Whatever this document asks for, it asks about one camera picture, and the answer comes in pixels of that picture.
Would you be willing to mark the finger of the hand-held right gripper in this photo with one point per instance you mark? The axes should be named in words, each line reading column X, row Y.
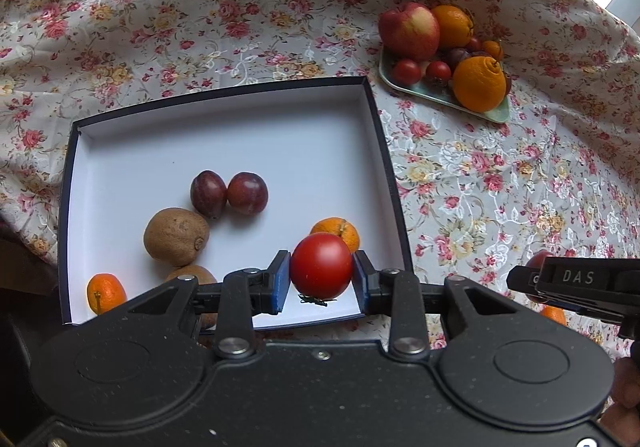
column 522, row 279

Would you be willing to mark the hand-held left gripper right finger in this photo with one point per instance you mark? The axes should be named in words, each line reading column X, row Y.
column 361, row 283

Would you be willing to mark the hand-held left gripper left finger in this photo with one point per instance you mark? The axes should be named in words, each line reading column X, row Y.
column 280, row 283

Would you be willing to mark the red tomato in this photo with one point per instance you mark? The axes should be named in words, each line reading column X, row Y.
column 540, row 258
column 438, row 71
column 406, row 72
column 321, row 266

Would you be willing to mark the small tangerine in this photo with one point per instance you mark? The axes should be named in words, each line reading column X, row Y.
column 554, row 316
column 345, row 232
column 491, row 50
column 106, row 293

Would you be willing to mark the brown kiwi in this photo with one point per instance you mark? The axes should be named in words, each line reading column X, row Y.
column 197, row 273
column 176, row 237

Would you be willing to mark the dark red plum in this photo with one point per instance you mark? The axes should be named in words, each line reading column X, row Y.
column 456, row 57
column 474, row 44
column 208, row 193
column 507, row 84
column 482, row 54
column 248, row 193

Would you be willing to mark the dark blue box white inside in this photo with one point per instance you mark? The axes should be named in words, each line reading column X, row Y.
column 225, row 142

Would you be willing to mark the person's right hand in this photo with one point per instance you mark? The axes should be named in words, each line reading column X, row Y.
column 627, row 402

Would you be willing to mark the large knobbed orange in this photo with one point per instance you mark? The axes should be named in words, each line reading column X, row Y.
column 479, row 84

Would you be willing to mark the pale green tray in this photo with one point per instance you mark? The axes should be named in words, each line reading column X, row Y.
column 430, row 89

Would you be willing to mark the red apple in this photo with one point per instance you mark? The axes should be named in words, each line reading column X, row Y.
column 410, row 32

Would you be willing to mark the round orange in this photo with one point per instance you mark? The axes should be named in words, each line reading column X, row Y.
column 452, row 24

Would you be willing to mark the floral cloth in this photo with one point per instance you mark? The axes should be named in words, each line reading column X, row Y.
column 200, row 27

